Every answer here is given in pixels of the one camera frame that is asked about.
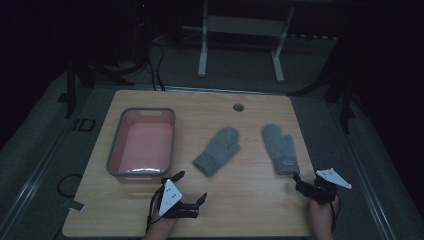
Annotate white metal stand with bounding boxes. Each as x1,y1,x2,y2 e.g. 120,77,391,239
196,0,296,84

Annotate black tripod stand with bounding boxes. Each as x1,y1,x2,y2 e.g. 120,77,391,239
289,49,365,135
57,54,136,120

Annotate person's left hand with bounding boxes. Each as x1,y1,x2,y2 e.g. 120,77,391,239
141,207,180,240

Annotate pink bin with grey rim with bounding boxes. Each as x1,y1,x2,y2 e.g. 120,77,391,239
105,107,177,184

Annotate plain grey mitten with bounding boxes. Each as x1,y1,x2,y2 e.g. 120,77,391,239
192,126,242,178

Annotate right hand-held gripper cable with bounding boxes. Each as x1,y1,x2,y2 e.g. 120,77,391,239
329,194,342,233

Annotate hand-held gripper cable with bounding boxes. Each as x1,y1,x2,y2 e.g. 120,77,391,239
145,185,168,233
329,194,342,233

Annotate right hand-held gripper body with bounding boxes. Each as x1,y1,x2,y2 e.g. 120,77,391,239
308,167,353,205

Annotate grey mitten with label patch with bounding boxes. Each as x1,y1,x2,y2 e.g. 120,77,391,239
261,123,301,176

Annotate left hand-held gripper cable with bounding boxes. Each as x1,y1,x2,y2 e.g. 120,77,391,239
145,185,168,233

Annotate black looped cable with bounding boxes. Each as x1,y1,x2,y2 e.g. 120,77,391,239
56,172,84,199

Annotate black floor cables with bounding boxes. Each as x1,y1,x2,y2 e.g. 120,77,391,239
145,33,167,92

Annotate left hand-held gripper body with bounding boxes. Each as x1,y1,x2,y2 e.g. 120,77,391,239
151,178,200,220

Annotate person's right hand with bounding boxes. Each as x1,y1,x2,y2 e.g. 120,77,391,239
307,195,341,240

